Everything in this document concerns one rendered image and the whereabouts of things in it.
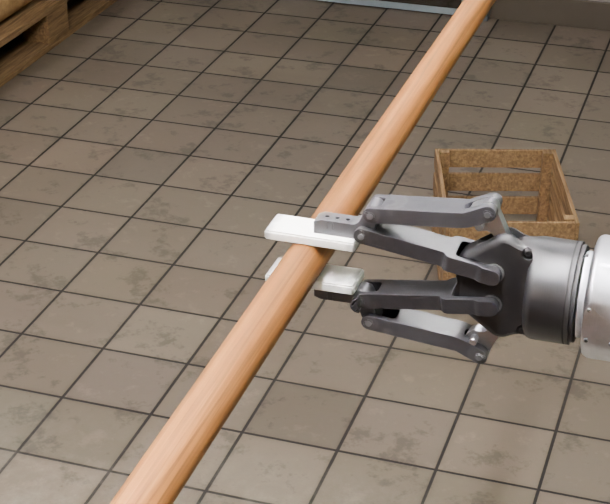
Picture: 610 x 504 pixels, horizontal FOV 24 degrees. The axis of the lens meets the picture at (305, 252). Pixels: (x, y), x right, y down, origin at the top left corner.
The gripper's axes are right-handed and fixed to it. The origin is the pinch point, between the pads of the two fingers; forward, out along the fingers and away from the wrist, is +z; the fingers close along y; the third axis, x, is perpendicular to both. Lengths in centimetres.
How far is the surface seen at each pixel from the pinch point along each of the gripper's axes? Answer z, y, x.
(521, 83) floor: 39, 119, 335
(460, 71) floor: 60, 119, 339
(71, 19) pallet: 197, 116, 340
